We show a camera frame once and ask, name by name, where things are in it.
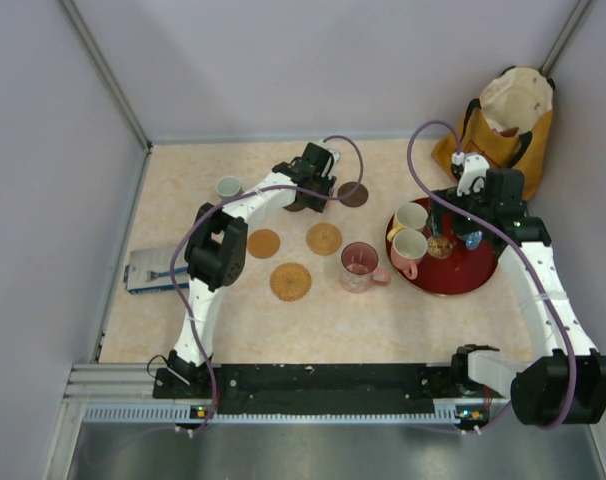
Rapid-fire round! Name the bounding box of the light wood coaster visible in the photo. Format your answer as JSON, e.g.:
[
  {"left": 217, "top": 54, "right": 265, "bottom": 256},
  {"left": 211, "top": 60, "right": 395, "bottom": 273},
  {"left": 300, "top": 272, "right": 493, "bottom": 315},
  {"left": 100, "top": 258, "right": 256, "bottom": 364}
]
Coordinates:
[{"left": 247, "top": 229, "right": 280, "bottom": 259}]

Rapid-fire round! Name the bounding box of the grey blue mug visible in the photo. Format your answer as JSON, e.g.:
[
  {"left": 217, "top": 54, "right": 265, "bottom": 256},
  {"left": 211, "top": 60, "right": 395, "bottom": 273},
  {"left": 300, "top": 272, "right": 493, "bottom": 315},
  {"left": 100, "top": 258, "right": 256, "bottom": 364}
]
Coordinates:
[{"left": 215, "top": 175, "right": 243, "bottom": 200}]

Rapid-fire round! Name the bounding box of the tall pink ghost mug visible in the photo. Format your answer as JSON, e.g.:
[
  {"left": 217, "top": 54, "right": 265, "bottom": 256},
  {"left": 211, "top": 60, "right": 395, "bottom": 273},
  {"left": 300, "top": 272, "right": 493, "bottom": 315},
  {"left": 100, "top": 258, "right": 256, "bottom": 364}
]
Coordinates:
[{"left": 340, "top": 242, "right": 391, "bottom": 293}]

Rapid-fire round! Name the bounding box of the right aluminium frame post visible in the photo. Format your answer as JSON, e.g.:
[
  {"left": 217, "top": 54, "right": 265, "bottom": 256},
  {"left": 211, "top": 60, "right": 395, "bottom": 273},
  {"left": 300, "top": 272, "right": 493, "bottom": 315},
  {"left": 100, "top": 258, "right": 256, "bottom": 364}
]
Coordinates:
[{"left": 538, "top": 0, "right": 595, "bottom": 77}]

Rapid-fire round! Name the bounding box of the yellow tote bag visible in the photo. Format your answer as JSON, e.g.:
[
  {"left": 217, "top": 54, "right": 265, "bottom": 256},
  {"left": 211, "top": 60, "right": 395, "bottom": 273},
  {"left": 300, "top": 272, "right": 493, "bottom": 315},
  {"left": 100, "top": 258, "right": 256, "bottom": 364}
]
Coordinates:
[{"left": 456, "top": 66, "right": 556, "bottom": 201}]

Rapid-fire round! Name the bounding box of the blue mug yellow inside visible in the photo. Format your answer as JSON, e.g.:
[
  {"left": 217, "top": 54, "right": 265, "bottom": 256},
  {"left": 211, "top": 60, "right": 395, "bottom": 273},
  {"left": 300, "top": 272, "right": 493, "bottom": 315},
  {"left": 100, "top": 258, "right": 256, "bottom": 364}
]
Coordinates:
[{"left": 463, "top": 231, "right": 483, "bottom": 250}]

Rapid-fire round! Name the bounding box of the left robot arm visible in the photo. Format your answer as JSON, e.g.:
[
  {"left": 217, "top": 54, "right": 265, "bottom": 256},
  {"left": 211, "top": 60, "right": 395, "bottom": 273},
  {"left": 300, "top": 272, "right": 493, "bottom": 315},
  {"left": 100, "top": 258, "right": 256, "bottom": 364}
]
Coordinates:
[{"left": 153, "top": 142, "right": 340, "bottom": 399}]

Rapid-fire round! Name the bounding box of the blue white razor box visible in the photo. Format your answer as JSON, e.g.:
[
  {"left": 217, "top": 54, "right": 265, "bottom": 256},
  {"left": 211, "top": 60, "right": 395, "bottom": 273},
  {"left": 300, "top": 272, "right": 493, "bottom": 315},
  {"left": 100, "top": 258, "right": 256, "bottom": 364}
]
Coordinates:
[{"left": 123, "top": 246, "right": 175, "bottom": 294}]

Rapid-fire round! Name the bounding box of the aluminium frame post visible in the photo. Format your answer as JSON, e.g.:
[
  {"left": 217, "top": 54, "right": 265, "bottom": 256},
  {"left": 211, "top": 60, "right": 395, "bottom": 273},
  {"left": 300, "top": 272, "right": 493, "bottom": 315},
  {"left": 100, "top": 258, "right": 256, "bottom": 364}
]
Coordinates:
[
  {"left": 538, "top": 0, "right": 595, "bottom": 77},
  {"left": 57, "top": 0, "right": 152, "bottom": 154}
]

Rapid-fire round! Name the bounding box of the dark walnut coaster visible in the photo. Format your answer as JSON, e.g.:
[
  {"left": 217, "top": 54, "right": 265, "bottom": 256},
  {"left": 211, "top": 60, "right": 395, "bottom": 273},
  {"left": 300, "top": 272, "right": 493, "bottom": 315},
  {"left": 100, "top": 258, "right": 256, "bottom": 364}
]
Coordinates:
[
  {"left": 337, "top": 182, "right": 369, "bottom": 208},
  {"left": 284, "top": 201, "right": 306, "bottom": 212}
]

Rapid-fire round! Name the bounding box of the left aluminium frame post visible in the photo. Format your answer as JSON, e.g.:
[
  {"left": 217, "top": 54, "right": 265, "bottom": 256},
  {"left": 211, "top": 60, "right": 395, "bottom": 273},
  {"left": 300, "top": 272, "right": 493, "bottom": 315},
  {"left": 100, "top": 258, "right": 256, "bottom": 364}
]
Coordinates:
[{"left": 57, "top": 0, "right": 152, "bottom": 154}]

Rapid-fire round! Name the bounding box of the red round tray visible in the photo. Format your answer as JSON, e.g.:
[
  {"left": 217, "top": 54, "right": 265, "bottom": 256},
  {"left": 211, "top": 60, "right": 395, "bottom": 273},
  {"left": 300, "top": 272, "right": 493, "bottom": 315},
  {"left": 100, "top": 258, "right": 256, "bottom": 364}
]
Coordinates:
[{"left": 385, "top": 197, "right": 497, "bottom": 296}]

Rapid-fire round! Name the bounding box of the pink mug white inside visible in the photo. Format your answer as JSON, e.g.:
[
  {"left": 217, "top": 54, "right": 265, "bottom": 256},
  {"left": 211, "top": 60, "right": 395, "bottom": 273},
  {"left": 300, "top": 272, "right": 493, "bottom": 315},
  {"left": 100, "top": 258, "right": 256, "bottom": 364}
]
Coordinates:
[{"left": 391, "top": 229, "right": 428, "bottom": 280}]

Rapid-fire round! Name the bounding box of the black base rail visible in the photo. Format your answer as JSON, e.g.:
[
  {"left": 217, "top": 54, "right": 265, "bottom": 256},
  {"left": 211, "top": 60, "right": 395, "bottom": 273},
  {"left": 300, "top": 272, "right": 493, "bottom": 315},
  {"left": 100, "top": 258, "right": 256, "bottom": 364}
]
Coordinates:
[{"left": 153, "top": 363, "right": 498, "bottom": 416}]

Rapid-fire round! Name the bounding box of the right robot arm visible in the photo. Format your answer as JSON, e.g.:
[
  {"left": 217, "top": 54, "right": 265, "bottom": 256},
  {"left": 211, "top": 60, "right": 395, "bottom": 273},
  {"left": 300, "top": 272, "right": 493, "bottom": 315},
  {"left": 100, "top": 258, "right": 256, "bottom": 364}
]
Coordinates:
[{"left": 430, "top": 169, "right": 606, "bottom": 428}]

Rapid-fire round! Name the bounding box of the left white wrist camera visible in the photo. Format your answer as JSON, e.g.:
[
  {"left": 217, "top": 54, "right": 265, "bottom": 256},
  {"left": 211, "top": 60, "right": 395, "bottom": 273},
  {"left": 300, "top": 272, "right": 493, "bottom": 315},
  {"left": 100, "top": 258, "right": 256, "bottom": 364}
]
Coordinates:
[{"left": 320, "top": 142, "right": 341, "bottom": 176}]

